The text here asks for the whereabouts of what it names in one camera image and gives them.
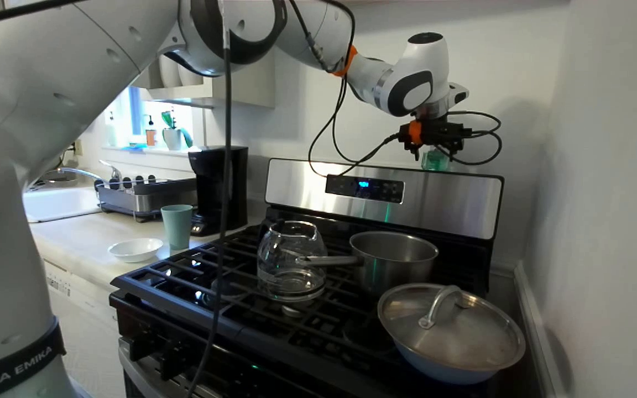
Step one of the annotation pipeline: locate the light blue plastic cup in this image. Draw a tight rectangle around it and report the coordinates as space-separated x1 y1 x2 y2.
159 202 196 252

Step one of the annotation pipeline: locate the black stainless gas stove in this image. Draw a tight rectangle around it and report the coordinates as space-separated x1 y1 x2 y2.
109 156 529 398

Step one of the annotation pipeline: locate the white sink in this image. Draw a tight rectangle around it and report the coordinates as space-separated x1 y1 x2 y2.
20 184 104 225

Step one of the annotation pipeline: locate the black coffee maker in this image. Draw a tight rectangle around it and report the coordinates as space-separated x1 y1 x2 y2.
186 144 250 236

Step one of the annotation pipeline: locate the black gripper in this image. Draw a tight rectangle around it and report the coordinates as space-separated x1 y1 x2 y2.
418 112 462 153

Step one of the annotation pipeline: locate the wrist camera with orange plug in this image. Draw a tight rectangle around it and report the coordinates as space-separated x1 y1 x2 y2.
397 116 430 149

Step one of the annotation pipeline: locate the stainless steel dish rack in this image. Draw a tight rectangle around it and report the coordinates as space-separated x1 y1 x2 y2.
94 173 199 220

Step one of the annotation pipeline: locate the white jug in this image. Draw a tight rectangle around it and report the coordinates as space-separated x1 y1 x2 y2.
158 53 205 87

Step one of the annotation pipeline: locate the small orange soap bottle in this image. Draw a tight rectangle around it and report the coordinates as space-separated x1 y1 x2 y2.
144 112 159 149

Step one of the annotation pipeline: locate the green hand sanitizer bottle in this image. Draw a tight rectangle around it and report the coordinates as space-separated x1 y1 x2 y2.
418 145 453 173

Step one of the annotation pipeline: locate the white framed window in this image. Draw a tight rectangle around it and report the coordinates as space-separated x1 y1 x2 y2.
104 83 211 158

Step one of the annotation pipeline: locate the plant in white pot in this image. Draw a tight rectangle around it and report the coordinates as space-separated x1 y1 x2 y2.
159 107 196 153

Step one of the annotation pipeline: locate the stainless steel saucepan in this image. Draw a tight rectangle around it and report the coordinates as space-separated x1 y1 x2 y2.
294 229 441 296

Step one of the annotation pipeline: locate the glass coffee carafe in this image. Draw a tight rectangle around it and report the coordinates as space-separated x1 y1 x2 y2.
255 219 329 304

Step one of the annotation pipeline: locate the white wall cabinet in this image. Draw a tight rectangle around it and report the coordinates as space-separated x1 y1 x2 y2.
137 53 278 111

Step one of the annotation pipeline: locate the orange cable strap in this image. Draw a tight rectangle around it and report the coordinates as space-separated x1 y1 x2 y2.
332 44 358 80

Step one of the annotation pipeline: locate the blue pan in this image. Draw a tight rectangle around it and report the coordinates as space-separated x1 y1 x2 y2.
394 344 513 387

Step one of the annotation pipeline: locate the white base cabinet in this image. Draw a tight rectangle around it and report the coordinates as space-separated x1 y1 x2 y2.
40 260 127 398

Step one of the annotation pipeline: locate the steel pan lid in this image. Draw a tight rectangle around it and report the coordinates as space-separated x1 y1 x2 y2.
377 282 529 374

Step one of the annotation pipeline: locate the white bowl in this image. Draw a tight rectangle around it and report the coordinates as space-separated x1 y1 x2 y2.
106 236 167 265

